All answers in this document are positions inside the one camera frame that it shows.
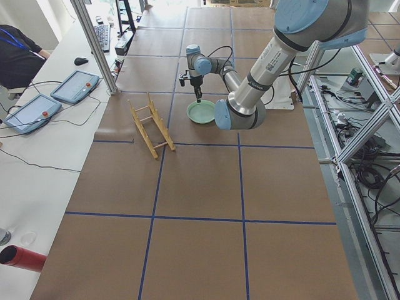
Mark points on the person in black shirt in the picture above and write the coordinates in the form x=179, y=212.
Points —
x=21, y=58

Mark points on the near blue teach pendant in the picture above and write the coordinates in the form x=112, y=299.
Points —
x=33, y=114

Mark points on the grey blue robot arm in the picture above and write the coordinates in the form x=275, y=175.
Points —
x=297, y=24

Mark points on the far blue teach pendant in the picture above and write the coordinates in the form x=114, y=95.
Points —
x=75, y=87

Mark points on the wooden plate rack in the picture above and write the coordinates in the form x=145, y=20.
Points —
x=150, y=125

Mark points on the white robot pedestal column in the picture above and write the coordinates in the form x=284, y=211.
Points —
x=279, y=95

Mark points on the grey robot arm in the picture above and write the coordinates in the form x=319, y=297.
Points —
x=387, y=64

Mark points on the red cylinder tube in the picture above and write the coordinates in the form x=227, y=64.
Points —
x=22, y=258

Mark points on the black keyboard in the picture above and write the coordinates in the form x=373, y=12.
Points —
x=102, y=32

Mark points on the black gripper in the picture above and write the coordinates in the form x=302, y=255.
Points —
x=196, y=83

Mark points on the black computer mouse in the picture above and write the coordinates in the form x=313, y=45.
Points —
x=80, y=61

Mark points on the light green ceramic plate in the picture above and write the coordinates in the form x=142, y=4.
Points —
x=201, y=112

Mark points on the blue teach pendant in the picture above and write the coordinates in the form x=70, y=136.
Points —
x=33, y=114
x=75, y=87

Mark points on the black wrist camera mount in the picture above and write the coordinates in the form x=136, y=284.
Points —
x=183, y=77

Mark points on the aluminium frame post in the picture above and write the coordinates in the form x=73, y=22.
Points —
x=85, y=20

